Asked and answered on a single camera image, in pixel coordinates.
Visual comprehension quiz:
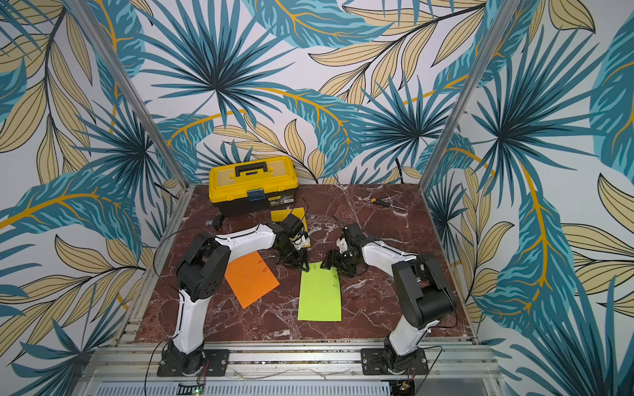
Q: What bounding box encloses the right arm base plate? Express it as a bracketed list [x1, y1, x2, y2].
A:
[361, 347, 429, 376]

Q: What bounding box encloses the right aluminium corner post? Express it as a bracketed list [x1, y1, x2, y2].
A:
[419, 1, 519, 195]

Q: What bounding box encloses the left aluminium corner post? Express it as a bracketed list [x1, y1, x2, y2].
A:
[67, 0, 189, 190]

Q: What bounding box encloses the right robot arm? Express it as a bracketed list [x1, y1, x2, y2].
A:
[321, 224, 457, 376]

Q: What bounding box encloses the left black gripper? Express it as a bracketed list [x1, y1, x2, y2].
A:
[275, 241, 311, 272]

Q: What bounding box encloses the orange paper sheet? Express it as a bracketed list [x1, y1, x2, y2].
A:
[225, 252, 280, 310]

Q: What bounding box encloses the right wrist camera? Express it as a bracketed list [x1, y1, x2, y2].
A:
[336, 238, 348, 252]

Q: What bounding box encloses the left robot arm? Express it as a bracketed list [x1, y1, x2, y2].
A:
[159, 214, 310, 376]

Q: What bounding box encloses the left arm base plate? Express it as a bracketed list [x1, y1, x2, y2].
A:
[157, 348, 229, 377]

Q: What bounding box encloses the aluminium corner post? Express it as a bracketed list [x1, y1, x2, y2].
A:
[419, 1, 519, 195]
[67, 0, 189, 190]

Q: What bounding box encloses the yellow black toolbox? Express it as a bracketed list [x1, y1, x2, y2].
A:
[209, 156, 299, 217]

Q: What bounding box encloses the aluminium front frame rail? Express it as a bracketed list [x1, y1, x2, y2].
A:
[73, 339, 510, 395]

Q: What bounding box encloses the yellow paper sheet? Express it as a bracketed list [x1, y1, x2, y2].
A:
[271, 207, 308, 231]

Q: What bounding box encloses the lime green paper sheet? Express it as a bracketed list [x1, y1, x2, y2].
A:
[298, 262, 342, 322]

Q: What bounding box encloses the small black orange tool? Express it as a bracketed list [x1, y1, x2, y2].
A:
[371, 198, 391, 207]

